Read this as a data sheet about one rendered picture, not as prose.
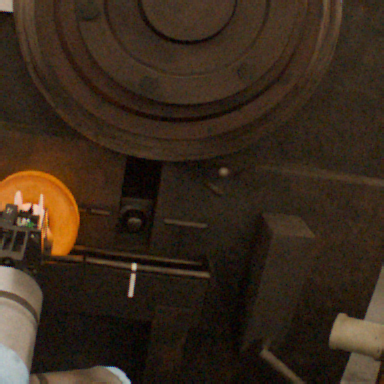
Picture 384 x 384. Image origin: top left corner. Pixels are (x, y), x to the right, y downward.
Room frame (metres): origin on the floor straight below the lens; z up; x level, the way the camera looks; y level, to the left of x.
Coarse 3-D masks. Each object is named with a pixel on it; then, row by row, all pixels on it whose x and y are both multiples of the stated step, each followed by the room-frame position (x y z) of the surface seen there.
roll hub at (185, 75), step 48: (96, 0) 0.66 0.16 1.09; (144, 0) 0.66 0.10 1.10; (192, 0) 0.67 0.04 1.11; (240, 0) 0.70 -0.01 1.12; (288, 0) 0.70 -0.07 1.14; (96, 48) 0.66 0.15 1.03; (144, 48) 0.68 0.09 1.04; (192, 48) 0.69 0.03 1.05; (240, 48) 0.70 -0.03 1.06; (144, 96) 0.68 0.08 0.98; (192, 96) 0.69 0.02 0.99
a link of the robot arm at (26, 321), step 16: (0, 304) 0.50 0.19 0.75; (16, 304) 0.52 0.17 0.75; (0, 320) 0.48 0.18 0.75; (16, 320) 0.50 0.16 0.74; (32, 320) 0.52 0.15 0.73; (0, 336) 0.46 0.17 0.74; (16, 336) 0.48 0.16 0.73; (32, 336) 0.51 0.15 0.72; (0, 352) 0.45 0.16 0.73; (16, 352) 0.46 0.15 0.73; (32, 352) 0.49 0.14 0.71; (0, 368) 0.43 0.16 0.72; (16, 368) 0.44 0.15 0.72
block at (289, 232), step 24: (264, 216) 0.86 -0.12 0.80; (288, 216) 0.88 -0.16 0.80; (264, 240) 0.82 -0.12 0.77; (288, 240) 0.80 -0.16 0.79; (312, 240) 0.81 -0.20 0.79; (264, 264) 0.80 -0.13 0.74; (288, 264) 0.80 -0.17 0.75; (240, 288) 0.88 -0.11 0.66; (264, 288) 0.79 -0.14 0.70; (288, 288) 0.80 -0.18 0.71; (240, 312) 0.84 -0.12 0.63; (264, 312) 0.79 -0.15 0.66; (288, 312) 0.80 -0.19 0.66; (240, 336) 0.81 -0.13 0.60; (264, 336) 0.80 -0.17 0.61
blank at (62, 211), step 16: (16, 176) 0.76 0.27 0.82; (32, 176) 0.76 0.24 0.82; (48, 176) 0.78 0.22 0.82; (0, 192) 0.75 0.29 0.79; (32, 192) 0.76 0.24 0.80; (48, 192) 0.77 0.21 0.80; (64, 192) 0.77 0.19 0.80; (48, 208) 0.77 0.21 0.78; (64, 208) 0.77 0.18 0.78; (64, 224) 0.77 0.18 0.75; (64, 240) 0.77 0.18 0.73
